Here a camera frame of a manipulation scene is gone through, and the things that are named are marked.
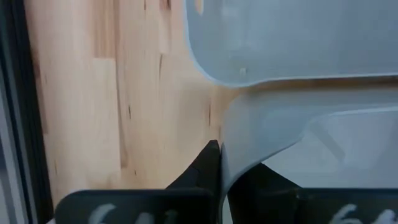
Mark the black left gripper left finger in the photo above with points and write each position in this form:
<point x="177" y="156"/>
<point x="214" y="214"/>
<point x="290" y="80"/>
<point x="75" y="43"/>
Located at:
<point x="199" y="174"/>

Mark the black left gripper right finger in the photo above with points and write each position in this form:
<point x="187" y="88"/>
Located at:
<point x="264" y="186"/>

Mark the grey plastic bin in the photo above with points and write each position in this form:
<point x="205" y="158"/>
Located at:
<point x="295" y="40"/>
<point x="280" y="124"/>

